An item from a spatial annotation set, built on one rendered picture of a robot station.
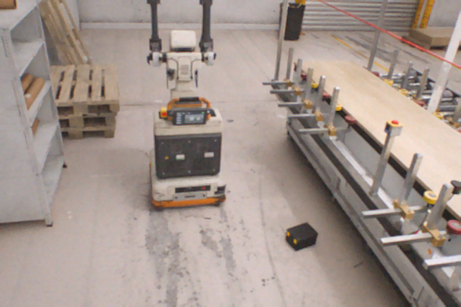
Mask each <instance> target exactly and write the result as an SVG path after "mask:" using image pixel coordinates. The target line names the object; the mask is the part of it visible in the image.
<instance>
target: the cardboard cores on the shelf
mask: <svg viewBox="0 0 461 307"><path fill-rule="evenodd" d="M34 80H35V81H34ZM12 83H13V80H12ZM44 84H45V81H44V79H43V78H42V77H37V78H36V79H34V76H33V75H32V74H31V73H26V74H25V75H24V77H23V79H22V80H21V85H22V89H23V96H24V99H25V105H26V108H27V111H28V110H29V107H30V106H31V105H32V104H33V102H34V100H35V99H36V97H37V96H38V94H39V92H40V90H41V88H42V87H43V85H44ZM13 86H14V83H13ZM29 87H30V88H29ZM14 92H15V88H14ZM15 95H16V93H15ZM16 100H17V98H16ZM17 103H18V101H17ZM18 107H19V104H18ZM19 113H20V110H19ZM20 116H21V113H20ZM38 124H39V119H38V118H37V117H36V118H35V120H34V122H33V124H32V126H31V131H32V136H34V135H35V133H36V129H37V127H38Z"/></svg>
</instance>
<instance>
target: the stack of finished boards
mask: <svg viewBox="0 0 461 307"><path fill-rule="evenodd" d="M453 31H454V29H421V28H410V33H409V36H410V37H413V38H415V39H417V40H420V41H423V42H425V43H427V44H429V45H430V46H438V45H449V43H450V40H451V37H452V34H453Z"/></svg>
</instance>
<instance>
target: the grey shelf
mask: <svg viewBox="0 0 461 307"><path fill-rule="evenodd" d="M35 6H36V7H35ZM33 9H34V10H33ZM34 14H35V16H34ZM35 17H36V21H35ZM40 19H41V18H40V14H39V10H38V2H37V1H35V0H16V9H15V10H6V9H0V223H3V222H12V221H27V220H36V219H45V222H46V225H47V227H53V222H52V218H51V214H50V209H51V206H52V200H53V197H54V193H55V191H56V189H57V185H58V181H59V179H60V174H61V170H62V168H67V163H66V159H65V154H64V147H63V143H62V135H61V131H60V124H59V119H58V112H57V107H56V100H55V96H54V88H53V84H52V80H51V73H50V68H49V61H48V57H47V50H46V45H45V38H44V33H43V30H42V28H43V26H42V25H41V24H42V22H41V21H40ZM36 25H37V28H36ZM38 25H39V26H38ZM37 29H38V31H37ZM1 34H2V37H1ZM38 36H39V37H38ZM41 37H42V38H41ZM2 38H3V41H2ZM6 39H7V41H6ZM3 43H4V47H5V50H6V53H7V55H6V53H5V50H4V47H3ZM40 48H41V50H40ZM41 52H42V54H41ZM42 55H43V57H42ZM7 56H8V58H7ZM43 62H44V66H43ZM44 67H45V69H44ZM26 73H31V74H32V75H33V76H34V79H36V78H37V77H42V78H43V79H44V81H45V84H44V85H43V87H42V88H41V90H40V92H39V94H38V96H37V97H36V99H35V100H34V102H33V104H32V105H31V106H30V107H29V110H28V111H27V108H26V105H25V99H24V96H23V89H22V85H21V80H22V79H23V77H24V75H25V74H26ZM45 74H46V77H47V80H46V77H45ZM48 76H49V77H48ZM12 80H13V83H14V86H13V83H12ZM34 81H35V80H34ZM17 86H18V87H17ZM14 88H15V92H14ZM17 89H18V90H17ZM48 89H49V92H48ZM15 93H16V95H15ZM49 97H50V99H49ZM16 98H17V100H16ZM50 100H51V103H52V105H51V103H50ZM17 101H18V103H17ZM18 104H19V107H18ZM51 108H53V111H51ZM19 110H20V113H21V116H20V113H19ZM53 112H54V114H53ZM36 117H37V118H38V119H39V124H38V127H37V129H36V133H35V135H34V136H32V131H31V126H32V124H33V122H34V120H35V118H36ZM56 130H57V133H56ZM24 132H25V133H24ZM57 135H58V137H57ZM25 137H26V139H25ZM26 140H27V143H26ZM58 141H59V144H58ZM27 146H28V148H27ZM59 146H60V148H59ZM60 153H61V154H60ZM44 216H45V218H44Z"/></svg>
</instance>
